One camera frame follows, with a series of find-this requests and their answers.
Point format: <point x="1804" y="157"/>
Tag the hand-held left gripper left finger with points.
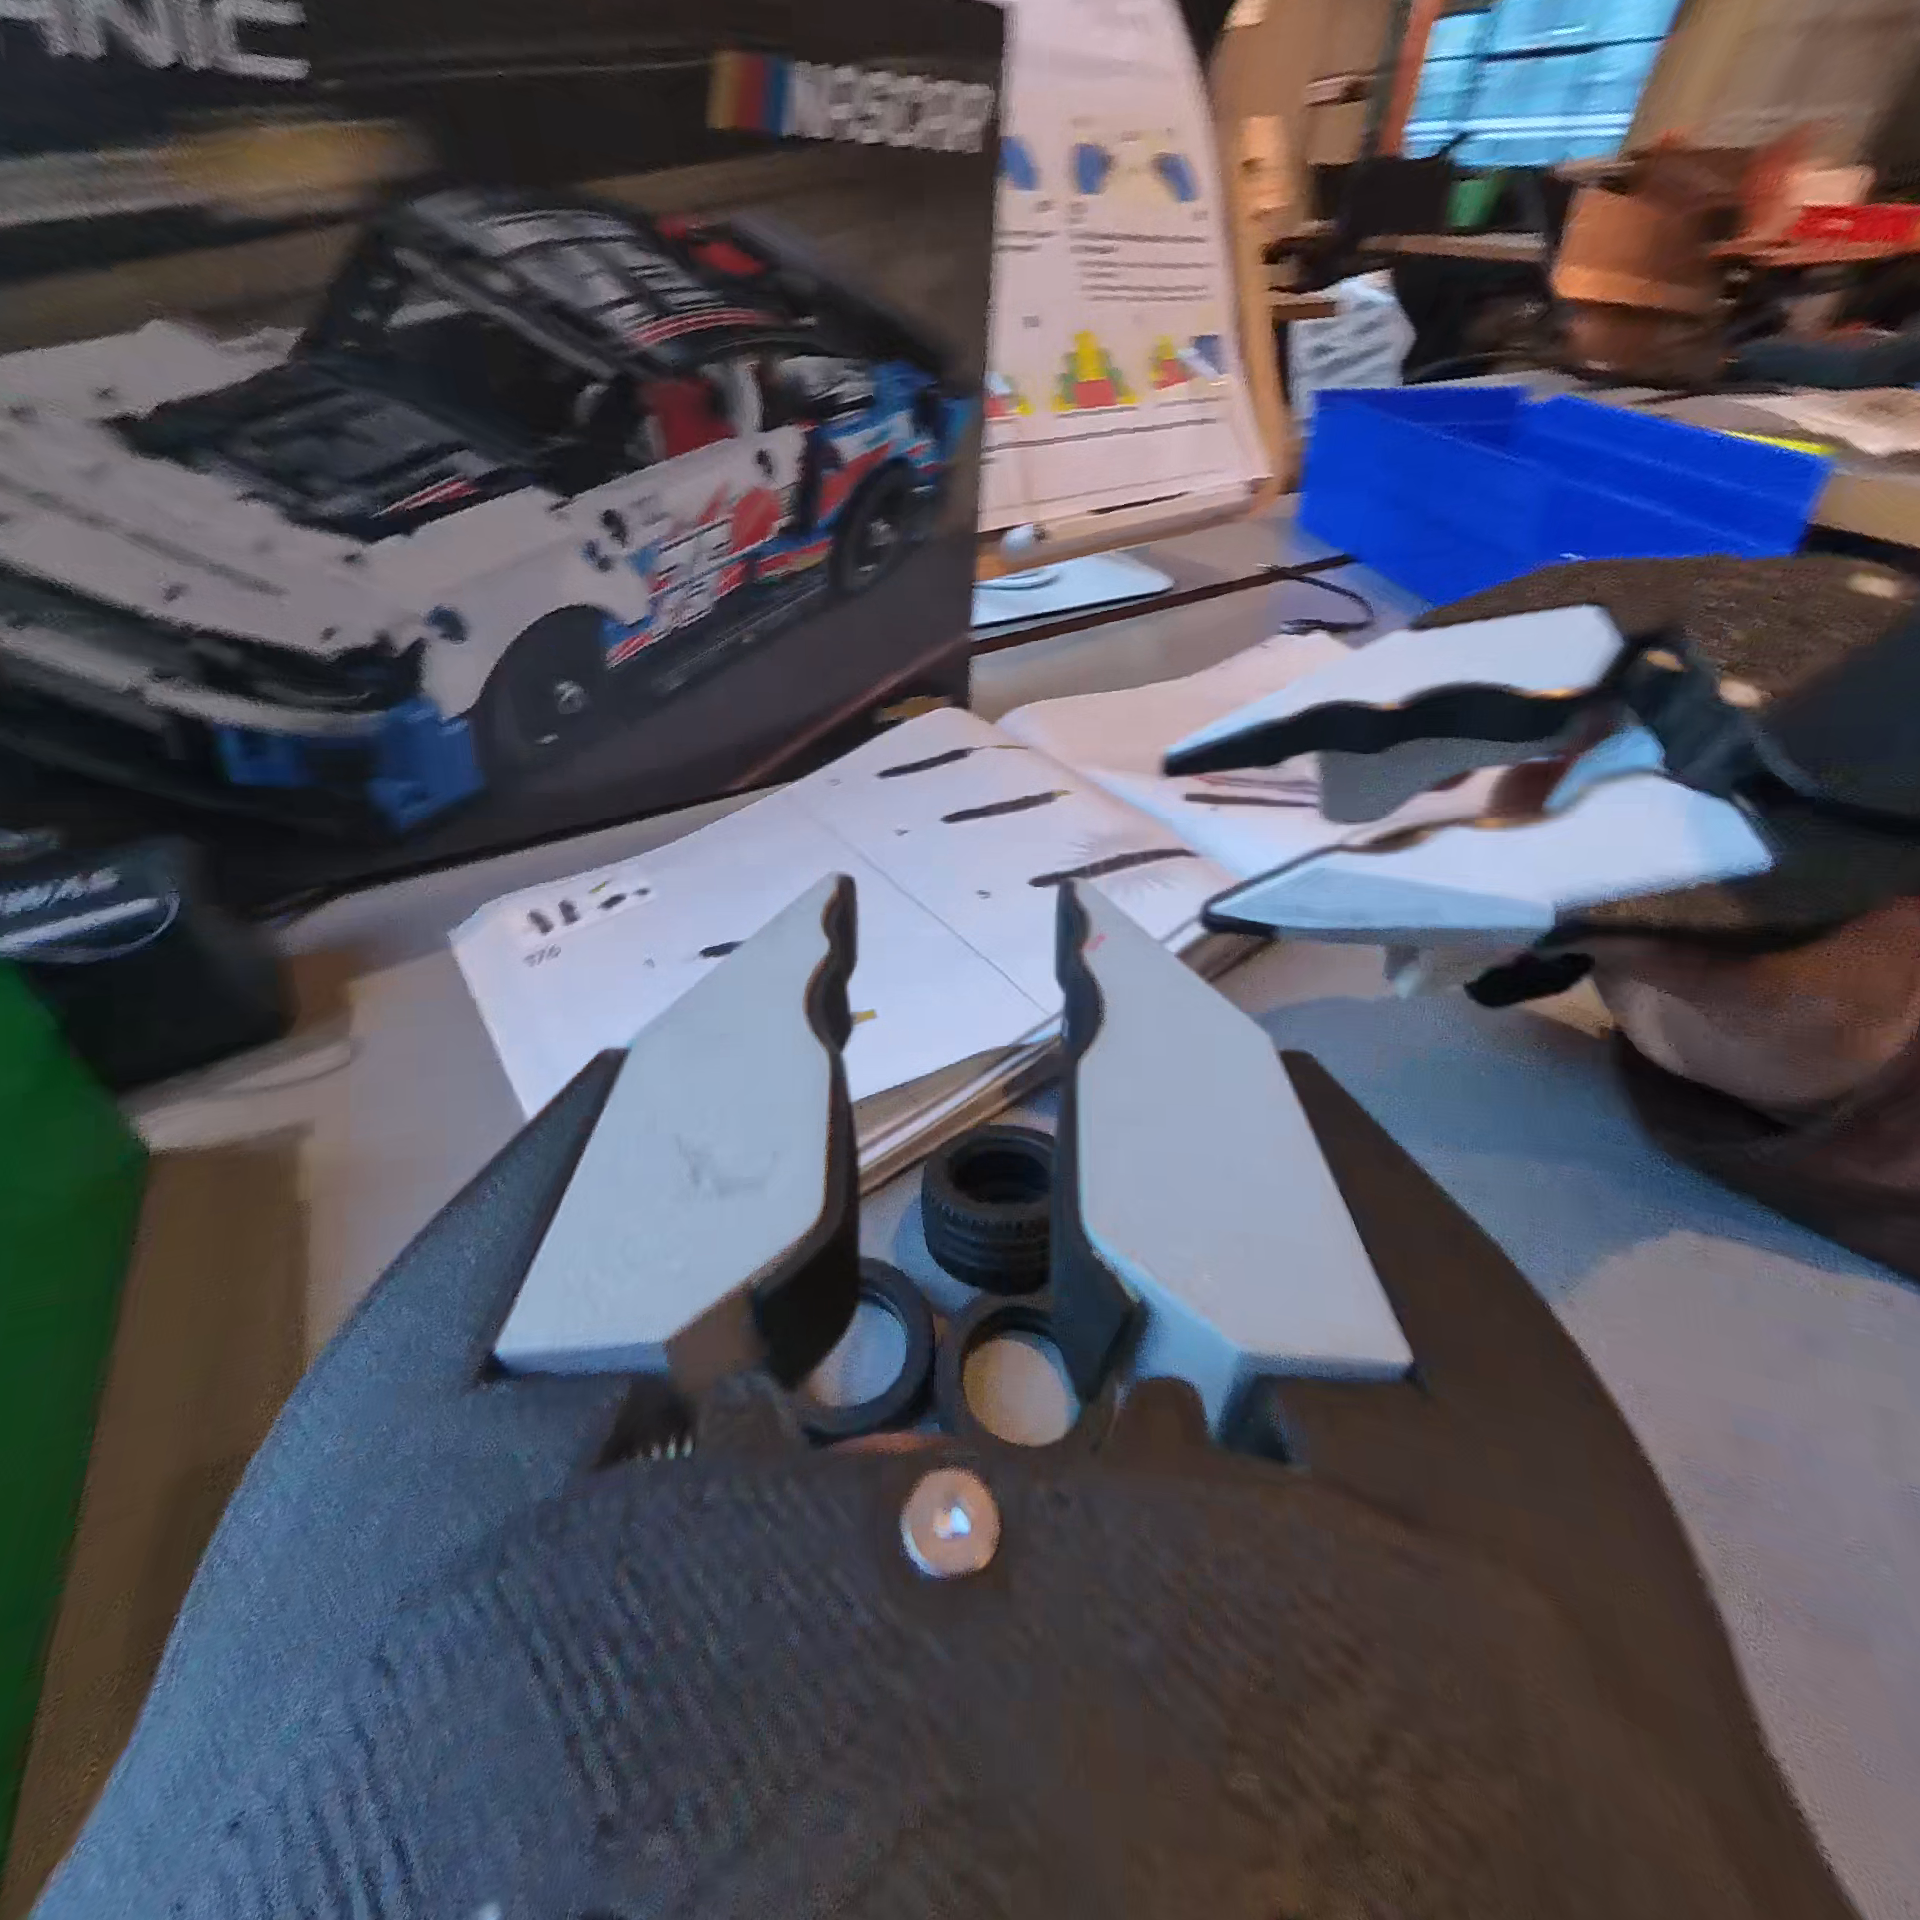
<point x="675" y="1200"/>

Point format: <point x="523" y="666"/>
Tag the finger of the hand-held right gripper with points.
<point x="1575" y="871"/>
<point x="1470" y="653"/>

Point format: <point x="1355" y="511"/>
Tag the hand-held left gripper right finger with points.
<point x="1231" y="1200"/>

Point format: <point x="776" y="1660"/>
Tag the black rubber tyre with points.
<point x="990" y="1215"/>
<point x="900" y="1350"/>
<point x="966" y="1408"/>

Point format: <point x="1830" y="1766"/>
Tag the green plastic bin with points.
<point x="60" y="1274"/>

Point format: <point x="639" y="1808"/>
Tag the grey desk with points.
<point x="1725" y="1426"/>

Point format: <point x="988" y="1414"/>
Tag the person's right hand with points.
<point x="1799" y="1020"/>

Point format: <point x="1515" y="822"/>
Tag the blue plastic bin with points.
<point x="1501" y="481"/>

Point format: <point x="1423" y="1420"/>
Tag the building instruction booklet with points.
<point x="928" y="899"/>

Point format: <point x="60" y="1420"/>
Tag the white stand base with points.
<point x="1064" y="577"/>

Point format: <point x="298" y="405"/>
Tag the background work desks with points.
<point x="1650" y="240"/>

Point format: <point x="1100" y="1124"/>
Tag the wooden board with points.
<point x="210" y="1319"/>

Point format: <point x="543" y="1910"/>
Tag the printed instruction sheet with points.
<point x="1109" y="299"/>

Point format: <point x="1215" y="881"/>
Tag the black power adapter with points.
<point x="135" y="960"/>

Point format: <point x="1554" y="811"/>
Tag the black toy car box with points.
<point x="448" y="448"/>

